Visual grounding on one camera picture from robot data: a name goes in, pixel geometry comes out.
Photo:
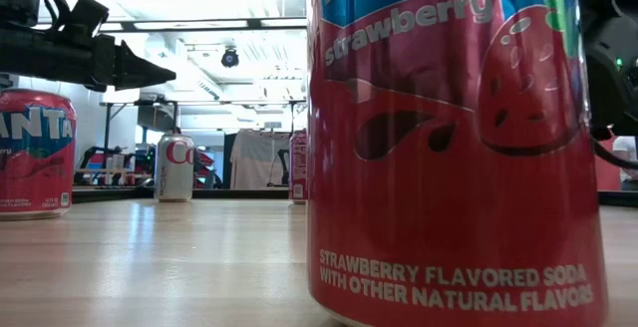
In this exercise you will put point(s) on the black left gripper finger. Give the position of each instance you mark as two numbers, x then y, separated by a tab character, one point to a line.
137	70

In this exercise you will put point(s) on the red Fanta strawberry soda can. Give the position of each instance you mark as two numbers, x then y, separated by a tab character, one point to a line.
448	192
35	167

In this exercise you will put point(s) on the red Coca-Cola can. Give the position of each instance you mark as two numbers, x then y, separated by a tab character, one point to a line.
298	167

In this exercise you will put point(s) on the person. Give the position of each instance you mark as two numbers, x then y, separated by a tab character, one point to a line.
625	148

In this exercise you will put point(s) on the orange-red hanging cloth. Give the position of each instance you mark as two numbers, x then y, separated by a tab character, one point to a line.
605	173

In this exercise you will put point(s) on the silver Diet Coke can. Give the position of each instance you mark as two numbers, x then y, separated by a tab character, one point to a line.
174	177

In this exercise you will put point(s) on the white draped cloth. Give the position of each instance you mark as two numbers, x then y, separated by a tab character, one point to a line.
259	160

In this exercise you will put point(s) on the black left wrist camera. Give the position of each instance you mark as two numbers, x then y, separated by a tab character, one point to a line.
90	14

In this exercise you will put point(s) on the black background rack frame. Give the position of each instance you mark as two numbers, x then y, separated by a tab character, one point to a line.
107	127

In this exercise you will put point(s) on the black dome ceiling camera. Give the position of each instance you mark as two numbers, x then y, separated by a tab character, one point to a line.
229	58

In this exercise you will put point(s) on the black overhead frame bar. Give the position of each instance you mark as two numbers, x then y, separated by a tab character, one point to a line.
255	23

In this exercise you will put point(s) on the black aluminium rig frame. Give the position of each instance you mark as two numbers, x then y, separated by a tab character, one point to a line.
239	194

